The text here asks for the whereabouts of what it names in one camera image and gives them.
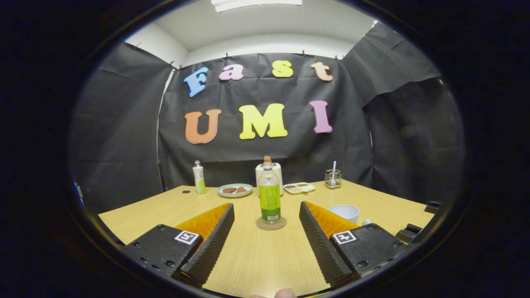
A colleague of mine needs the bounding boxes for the small white green bottle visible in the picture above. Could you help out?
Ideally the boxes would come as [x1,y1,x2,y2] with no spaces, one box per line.
[193,161,207,195]

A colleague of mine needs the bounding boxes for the wooden table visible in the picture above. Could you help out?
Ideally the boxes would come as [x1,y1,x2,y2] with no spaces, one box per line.
[99,180,427,298]

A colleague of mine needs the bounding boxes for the white toaster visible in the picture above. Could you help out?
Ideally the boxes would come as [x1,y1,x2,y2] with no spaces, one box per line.
[255,163,284,196]

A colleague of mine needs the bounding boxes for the wire mesh holder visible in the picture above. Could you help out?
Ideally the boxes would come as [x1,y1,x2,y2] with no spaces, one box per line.
[325,169,342,190]

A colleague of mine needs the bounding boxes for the clear juice bottle green label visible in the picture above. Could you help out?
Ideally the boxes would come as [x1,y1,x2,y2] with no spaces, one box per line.
[257,161,282,224]

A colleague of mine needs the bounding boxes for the white divided dish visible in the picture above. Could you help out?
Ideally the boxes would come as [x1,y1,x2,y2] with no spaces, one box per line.
[284,183,316,195]

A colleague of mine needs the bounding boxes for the pale green plate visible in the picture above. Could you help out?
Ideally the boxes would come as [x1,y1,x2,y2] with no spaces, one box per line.
[217,183,253,198]

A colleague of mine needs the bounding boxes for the white cup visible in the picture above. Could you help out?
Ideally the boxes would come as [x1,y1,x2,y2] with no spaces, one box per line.
[328,205,372,226]

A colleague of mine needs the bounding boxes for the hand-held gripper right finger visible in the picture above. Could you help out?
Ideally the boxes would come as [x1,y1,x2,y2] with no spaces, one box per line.
[299,201,408,285]

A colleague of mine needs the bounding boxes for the round brown coaster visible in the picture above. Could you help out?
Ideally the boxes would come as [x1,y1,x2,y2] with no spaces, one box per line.
[255,217,287,231]

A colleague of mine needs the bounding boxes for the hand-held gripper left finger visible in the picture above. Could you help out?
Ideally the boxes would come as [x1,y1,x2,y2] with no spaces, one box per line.
[123,202,235,287]

